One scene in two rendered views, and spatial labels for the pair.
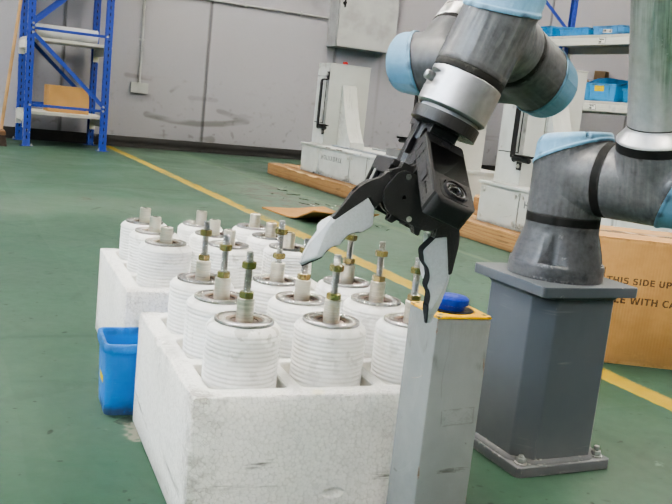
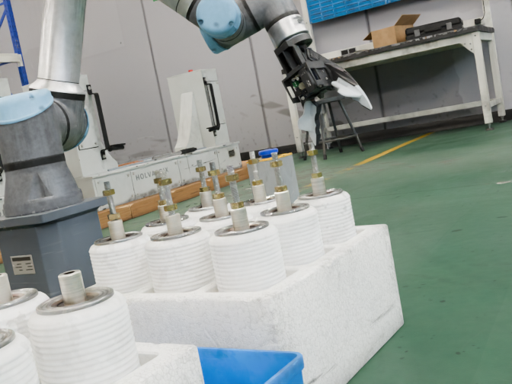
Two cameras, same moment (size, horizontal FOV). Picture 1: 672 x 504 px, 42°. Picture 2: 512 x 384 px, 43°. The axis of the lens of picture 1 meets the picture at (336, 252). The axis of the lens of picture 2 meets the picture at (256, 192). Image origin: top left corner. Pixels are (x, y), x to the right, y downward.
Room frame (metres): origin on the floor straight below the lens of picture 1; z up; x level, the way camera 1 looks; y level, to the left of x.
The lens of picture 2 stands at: (1.74, 0.95, 0.39)
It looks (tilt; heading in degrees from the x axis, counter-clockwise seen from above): 6 degrees down; 236
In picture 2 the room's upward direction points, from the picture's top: 11 degrees counter-clockwise
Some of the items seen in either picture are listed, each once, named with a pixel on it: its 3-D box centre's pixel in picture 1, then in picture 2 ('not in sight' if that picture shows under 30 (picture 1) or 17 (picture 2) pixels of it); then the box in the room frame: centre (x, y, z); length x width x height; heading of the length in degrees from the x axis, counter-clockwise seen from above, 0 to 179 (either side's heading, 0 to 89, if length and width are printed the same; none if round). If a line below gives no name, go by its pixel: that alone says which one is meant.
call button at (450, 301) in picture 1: (451, 304); (268, 154); (0.98, -0.14, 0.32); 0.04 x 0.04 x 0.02
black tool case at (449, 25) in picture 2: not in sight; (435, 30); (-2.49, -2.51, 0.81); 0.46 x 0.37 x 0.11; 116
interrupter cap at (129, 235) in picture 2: (346, 282); (118, 238); (1.37, -0.02, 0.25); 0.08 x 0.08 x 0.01
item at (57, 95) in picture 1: (66, 99); not in sight; (6.79, 2.21, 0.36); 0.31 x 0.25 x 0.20; 116
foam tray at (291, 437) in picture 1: (290, 406); (241, 312); (1.22, 0.04, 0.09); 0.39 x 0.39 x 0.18; 23
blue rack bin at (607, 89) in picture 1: (621, 91); not in sight; (7.33, -2.20, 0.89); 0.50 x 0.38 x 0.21; 117
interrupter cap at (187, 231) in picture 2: (276, 280); (176, 234); (1.33, 0.09, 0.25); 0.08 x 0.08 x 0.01
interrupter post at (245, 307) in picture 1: (245, 310); (318, 187); (1.06, 0.11, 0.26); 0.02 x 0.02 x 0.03
